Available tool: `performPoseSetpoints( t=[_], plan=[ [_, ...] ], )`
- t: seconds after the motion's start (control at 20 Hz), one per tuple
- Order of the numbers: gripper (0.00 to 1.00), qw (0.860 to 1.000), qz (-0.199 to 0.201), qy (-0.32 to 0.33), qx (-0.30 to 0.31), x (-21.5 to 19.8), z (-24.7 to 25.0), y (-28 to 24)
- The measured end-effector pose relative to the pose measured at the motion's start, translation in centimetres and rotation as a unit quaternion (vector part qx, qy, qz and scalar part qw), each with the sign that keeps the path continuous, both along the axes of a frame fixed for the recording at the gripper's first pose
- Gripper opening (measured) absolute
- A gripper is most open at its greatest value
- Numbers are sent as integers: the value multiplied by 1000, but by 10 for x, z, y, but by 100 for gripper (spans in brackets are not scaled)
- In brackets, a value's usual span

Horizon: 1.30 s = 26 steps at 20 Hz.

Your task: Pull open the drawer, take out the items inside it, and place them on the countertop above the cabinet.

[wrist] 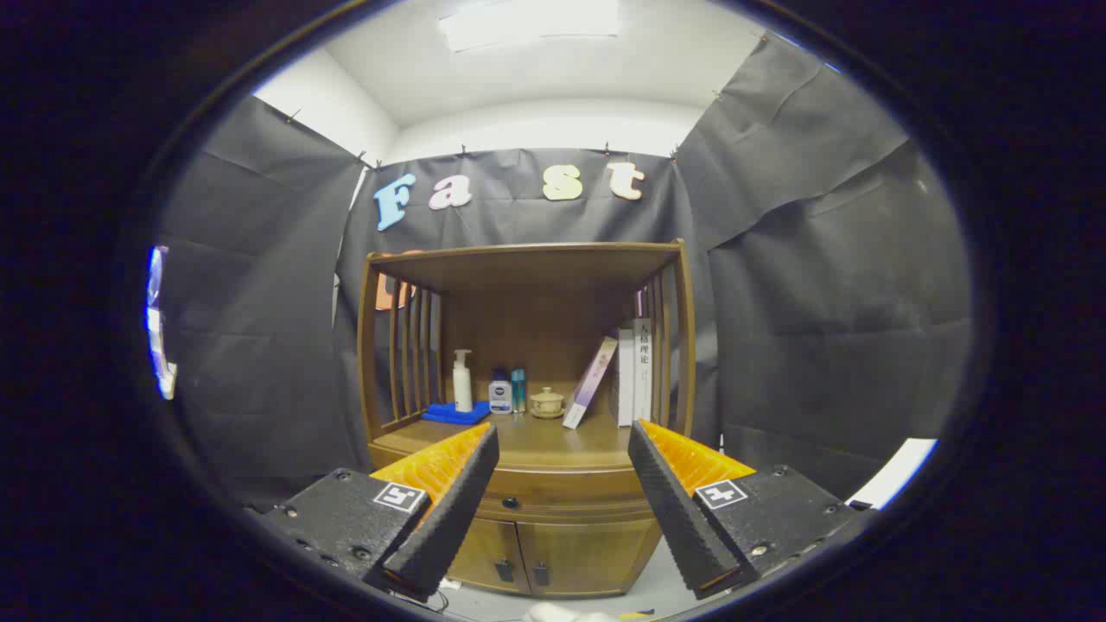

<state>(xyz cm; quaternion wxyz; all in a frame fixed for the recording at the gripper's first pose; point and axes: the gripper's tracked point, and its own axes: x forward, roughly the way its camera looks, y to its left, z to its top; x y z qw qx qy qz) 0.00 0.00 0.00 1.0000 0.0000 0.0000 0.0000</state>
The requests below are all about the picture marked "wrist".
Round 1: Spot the white object on floor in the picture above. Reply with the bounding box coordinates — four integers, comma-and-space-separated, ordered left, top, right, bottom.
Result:
525, 602, 619, 622

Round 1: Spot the white book with black spine print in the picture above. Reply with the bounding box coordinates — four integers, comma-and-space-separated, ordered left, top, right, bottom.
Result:
632, 318, 654, 422

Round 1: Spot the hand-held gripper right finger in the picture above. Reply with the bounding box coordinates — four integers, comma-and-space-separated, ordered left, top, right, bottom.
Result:
627, 419, 875, 600

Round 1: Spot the wooden cabinet door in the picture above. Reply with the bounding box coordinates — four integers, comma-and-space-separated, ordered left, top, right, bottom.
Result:
445, 517, 530, 595
518, 518, 662, 598

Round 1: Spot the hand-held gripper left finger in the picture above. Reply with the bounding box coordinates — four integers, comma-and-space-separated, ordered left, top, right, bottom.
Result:
259, 422, 500, 604

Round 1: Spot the purple and white book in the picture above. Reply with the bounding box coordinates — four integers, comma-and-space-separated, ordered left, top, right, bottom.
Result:
562, 336, 620, 430

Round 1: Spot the blue folded cloth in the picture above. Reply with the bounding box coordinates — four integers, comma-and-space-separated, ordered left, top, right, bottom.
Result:
421, 400, 492, 426

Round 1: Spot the brown wooden countertop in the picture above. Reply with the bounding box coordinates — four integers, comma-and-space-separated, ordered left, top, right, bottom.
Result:
370, 411, 692, 474

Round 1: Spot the brown wooden drawer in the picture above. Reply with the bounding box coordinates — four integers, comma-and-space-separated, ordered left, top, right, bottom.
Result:
373, 449, 659, 524

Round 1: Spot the brown wooden cabinet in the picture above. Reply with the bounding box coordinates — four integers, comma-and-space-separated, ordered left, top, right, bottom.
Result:
357, 240, 697, 599

